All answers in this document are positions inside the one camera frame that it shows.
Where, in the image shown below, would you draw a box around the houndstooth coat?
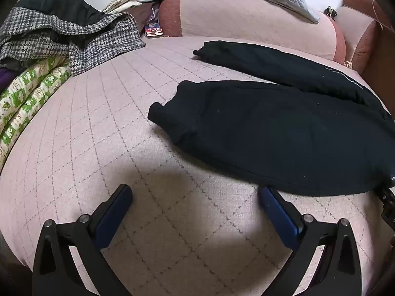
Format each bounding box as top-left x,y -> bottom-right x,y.
0,7 -> 146,76

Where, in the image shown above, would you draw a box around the red and blue packet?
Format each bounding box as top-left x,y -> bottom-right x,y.
144,21 -> 162,37

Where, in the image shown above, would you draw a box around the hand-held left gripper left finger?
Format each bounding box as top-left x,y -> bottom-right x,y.
32,184 -> 134,296

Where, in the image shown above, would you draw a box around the pink and brown sofa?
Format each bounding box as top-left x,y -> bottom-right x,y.
0,0 -> 395,296

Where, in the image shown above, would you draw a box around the purple cloth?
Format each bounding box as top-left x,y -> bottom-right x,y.
0,68 -> 16,91

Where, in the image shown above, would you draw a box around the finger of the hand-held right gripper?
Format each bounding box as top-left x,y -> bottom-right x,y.
374,186 -> 395,223

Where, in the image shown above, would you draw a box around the beige cord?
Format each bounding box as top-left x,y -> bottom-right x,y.
372,0 -> 391,30

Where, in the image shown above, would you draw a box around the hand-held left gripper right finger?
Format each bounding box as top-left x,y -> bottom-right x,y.
258,186 -> 362,296

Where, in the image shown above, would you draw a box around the green printed blanket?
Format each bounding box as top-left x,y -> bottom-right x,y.
0,57 -> 72,167

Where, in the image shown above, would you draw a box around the black pants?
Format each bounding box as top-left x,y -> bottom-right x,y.
148,40 -> 395,197

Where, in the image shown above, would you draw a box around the black garment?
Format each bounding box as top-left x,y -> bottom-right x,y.
15,0 -> 107,27

